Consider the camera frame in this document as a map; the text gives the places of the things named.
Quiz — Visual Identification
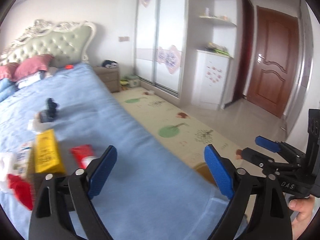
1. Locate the yellow cardboard box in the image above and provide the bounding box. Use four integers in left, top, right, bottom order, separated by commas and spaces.
34, 129, 66, 174

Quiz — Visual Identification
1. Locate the red snack bag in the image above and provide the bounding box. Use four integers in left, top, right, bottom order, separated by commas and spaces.
70, 144, 97, 169

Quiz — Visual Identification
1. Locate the red wrapper trash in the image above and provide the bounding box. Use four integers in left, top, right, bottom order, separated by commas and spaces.
7, 174, 34, 211

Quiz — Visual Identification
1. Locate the yellow trash bin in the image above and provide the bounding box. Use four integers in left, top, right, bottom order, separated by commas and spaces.
194, 163, 217, 186

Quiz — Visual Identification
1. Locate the person's right hand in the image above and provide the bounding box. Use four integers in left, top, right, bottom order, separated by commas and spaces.
289, 195, 315, 240

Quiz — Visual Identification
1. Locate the white paper packaging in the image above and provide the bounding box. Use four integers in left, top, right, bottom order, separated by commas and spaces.
1, 141, 33, 181

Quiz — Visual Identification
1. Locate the black toy on bed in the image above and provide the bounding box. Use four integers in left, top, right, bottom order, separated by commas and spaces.
39, 98, 58, 123

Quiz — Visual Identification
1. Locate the brown wooden door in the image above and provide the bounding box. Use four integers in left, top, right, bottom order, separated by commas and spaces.
247, 7, 299, 118

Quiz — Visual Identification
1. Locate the white corner cabinet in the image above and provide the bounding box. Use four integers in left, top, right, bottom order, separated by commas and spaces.
191, 50, 231, 111

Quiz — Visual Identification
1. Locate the bed with blue sheet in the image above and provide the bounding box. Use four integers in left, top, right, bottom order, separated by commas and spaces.
1, 63, 228, 239

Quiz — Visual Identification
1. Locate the patterned play mat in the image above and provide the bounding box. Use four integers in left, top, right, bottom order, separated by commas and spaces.
112, 87, 261, 175

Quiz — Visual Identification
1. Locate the folded blue quilt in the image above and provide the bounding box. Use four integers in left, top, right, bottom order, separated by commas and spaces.
0, 78, 18, 102

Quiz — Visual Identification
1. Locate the small orange object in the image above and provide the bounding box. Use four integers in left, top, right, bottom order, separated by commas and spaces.
65, 64, 74, 69

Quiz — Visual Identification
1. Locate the brown nightstand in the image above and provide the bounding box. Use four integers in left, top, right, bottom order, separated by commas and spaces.
93, 66, 120, 93

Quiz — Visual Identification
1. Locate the pink pillow outer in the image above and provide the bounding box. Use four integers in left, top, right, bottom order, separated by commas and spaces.
12, 54, 55, 82

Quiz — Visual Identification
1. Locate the green storage box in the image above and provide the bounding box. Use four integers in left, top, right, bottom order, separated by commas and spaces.
125, 75, 140, 88

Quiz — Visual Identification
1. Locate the lower corner shelf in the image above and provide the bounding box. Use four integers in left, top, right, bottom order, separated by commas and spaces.
199, 7, 237, 27

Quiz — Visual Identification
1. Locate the black cloth on nightstand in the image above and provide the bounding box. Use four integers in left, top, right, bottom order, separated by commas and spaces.
101, 60, 119, 68

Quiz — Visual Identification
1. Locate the sliding door wardrobe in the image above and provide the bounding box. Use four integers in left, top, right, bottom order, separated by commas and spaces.
134, 0, 186, 96

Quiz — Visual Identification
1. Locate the green tufted headboard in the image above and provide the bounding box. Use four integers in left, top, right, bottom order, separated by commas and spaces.
1, 20, 96, 68

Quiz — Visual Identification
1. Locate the pink pillow near wall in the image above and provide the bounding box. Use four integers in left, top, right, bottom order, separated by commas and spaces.
0, 62, 19, 80

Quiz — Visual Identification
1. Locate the wall switch plate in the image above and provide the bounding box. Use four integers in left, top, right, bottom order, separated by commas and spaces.
118, 36, 130, 42

